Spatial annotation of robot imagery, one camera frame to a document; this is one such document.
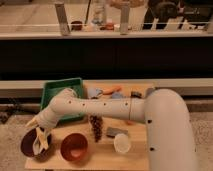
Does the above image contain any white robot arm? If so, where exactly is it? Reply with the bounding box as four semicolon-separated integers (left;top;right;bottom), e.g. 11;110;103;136
27;88;198;171

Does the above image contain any grey sponge block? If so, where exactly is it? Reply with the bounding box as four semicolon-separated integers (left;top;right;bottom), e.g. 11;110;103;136
106;127;128;138

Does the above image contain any dark red cup background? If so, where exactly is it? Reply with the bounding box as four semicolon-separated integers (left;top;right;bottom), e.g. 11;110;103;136
71;20;83;31

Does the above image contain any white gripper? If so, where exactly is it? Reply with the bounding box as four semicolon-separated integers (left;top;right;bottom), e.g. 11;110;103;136
25;111;60;129

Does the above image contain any grey post left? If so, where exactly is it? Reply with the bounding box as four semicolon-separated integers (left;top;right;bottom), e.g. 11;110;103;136
55;3;70;36

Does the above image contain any yellow banana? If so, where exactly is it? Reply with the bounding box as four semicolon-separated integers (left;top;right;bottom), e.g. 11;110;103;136
33;127;50;155

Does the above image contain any black machine background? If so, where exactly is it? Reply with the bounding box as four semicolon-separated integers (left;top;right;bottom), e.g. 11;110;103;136
142;0;213;30

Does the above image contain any grey post right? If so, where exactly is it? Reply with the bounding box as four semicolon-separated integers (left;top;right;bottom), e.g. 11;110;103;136
120;2;130;35

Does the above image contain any bunch of dark grapes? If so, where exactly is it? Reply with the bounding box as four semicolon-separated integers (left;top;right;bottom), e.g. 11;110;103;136
89;115;103;142

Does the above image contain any white cup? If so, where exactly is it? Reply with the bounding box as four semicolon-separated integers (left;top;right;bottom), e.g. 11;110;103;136
113;134;131;154

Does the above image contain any dark purple bowl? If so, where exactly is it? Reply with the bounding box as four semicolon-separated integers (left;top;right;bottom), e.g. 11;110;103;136
20;129;46;157

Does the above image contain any grey post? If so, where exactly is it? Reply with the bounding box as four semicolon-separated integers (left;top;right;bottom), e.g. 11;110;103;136
55;3;70;36
120;2;130;35

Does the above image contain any green tray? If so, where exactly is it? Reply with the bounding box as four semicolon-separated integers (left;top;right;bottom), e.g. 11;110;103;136
39;77;86;123

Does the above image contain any red bowl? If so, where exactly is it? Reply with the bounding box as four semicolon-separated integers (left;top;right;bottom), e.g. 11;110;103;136
60;133;88;162

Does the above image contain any wooden board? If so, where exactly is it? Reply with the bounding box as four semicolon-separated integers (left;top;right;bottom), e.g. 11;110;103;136
24;82;156;171

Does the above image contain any orange carrot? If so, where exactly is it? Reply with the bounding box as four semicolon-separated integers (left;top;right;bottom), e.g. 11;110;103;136
103;86;122;95

